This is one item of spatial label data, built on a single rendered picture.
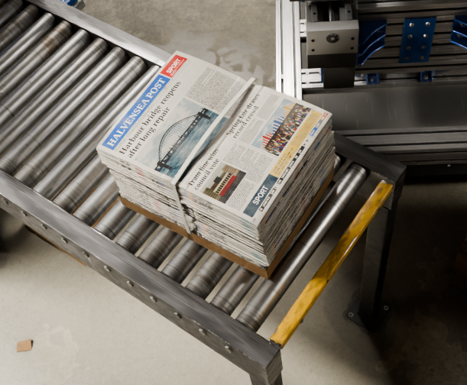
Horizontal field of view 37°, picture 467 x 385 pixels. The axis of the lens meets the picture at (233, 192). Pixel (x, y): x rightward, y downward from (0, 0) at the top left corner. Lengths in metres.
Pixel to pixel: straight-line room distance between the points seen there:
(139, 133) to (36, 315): 1.19
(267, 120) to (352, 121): 1.06
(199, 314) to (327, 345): 0.87
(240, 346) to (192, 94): 0.51
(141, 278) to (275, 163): 0.39
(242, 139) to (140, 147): 0.20
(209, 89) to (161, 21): 1.71
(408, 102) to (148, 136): 1.28
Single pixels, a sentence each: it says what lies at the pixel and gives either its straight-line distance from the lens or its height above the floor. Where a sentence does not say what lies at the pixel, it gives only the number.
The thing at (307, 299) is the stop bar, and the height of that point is 0.82.
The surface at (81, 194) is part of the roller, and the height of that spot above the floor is 0.79.
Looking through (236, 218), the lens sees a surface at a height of 1.02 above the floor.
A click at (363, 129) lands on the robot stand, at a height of 0.21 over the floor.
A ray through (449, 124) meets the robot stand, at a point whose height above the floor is 0.21.
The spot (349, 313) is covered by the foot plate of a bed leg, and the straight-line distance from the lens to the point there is 2.27.
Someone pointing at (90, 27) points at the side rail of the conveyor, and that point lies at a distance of 1.97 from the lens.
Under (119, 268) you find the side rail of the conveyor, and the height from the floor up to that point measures 0.80.
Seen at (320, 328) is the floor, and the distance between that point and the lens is 2.26.
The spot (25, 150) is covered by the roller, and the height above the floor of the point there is 0.79.
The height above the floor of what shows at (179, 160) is 1.03.
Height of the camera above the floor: 2.10
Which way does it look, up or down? 57 degrees down
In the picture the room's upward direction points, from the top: 11 degrees counter-clockwise
